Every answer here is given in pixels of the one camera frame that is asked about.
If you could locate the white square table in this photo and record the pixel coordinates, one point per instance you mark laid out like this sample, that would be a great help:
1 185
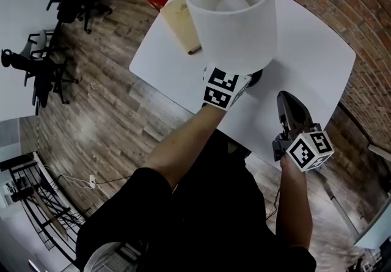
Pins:
308 60

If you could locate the grey office chair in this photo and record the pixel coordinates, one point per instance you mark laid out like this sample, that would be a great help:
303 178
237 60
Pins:
41 41

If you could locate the person's left forearm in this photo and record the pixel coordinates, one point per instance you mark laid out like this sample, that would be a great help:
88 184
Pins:
183 148

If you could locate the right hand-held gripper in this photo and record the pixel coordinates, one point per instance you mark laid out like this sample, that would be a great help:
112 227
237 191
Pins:
308 150

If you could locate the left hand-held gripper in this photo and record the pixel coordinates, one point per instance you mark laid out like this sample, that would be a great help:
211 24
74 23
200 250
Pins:
218 89

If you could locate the white power strip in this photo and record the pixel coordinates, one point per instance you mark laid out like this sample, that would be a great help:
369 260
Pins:
92 181

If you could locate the white worn bag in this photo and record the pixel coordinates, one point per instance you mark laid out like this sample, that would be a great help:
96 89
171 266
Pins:
104 257

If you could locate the white table lamp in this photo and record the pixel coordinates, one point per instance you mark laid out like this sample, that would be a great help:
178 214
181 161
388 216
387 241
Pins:
238 35

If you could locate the person's black shirt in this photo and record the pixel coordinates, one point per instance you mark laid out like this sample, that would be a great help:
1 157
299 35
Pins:
214 219

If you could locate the light wooden plank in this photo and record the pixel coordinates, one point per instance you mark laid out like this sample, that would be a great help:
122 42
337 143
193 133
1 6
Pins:
380 149

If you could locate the person's right forearm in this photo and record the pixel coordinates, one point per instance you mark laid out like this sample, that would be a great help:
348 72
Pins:
294 203

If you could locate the white side table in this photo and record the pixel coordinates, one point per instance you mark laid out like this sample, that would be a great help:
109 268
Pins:
377 228

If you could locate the black metal rack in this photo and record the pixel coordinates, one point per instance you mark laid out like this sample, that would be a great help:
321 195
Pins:
46 212

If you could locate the beige book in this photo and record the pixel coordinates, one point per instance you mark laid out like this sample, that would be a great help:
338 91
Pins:
180 24

